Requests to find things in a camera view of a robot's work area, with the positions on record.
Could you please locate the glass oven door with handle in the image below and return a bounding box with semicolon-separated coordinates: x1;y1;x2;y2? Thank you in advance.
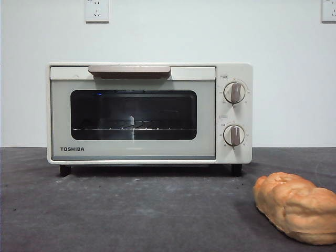
49;65;217;161

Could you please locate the golden bread loaf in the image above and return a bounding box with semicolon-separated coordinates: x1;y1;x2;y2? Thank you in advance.
253;172;336;246

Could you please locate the beige oven knob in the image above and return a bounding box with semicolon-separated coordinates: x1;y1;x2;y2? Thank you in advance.
224;82;247;104
224;124;245;146

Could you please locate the cream Toshiba toaster oven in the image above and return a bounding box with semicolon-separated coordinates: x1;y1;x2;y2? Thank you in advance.
46;62;254;177

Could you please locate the metal wire oven rack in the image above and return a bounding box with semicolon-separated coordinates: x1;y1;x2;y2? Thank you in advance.
72;119;196;131

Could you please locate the white wall socket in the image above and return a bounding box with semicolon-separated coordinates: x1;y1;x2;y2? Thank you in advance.
321;0;336;23
85;0;110;23

